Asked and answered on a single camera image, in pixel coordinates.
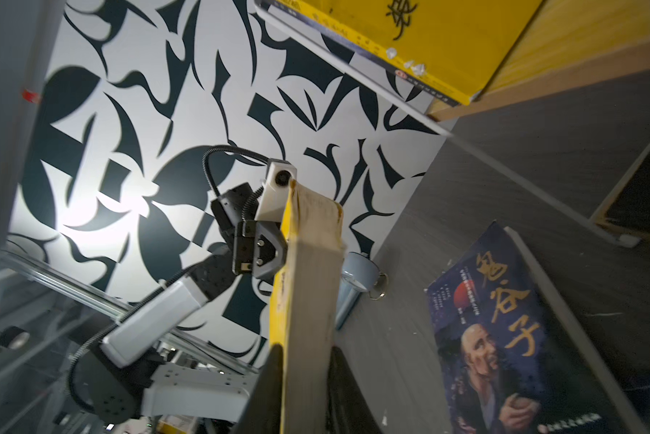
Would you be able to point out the wooden white-framed bookshelf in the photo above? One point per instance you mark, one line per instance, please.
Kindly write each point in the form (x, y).
(567, 45)

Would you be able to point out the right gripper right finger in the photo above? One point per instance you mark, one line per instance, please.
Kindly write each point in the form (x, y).
(348, 412)

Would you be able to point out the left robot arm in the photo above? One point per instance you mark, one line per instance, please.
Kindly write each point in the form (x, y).
(118, 375)

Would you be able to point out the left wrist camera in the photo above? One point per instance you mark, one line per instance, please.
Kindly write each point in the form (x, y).
(273, 200)

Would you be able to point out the black book on lower shelf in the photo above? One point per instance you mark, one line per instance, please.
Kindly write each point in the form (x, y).
(626, 209)

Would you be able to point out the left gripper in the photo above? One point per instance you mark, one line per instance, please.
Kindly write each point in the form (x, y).
(258, 247)

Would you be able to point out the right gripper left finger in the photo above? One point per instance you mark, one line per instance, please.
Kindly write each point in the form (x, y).
(262, 414)

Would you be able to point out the yellow cartoon cover book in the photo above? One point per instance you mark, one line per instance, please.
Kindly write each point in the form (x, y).
(450, 48)

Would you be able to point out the purple book with old man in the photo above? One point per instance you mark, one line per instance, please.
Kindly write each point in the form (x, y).
(514, 357)

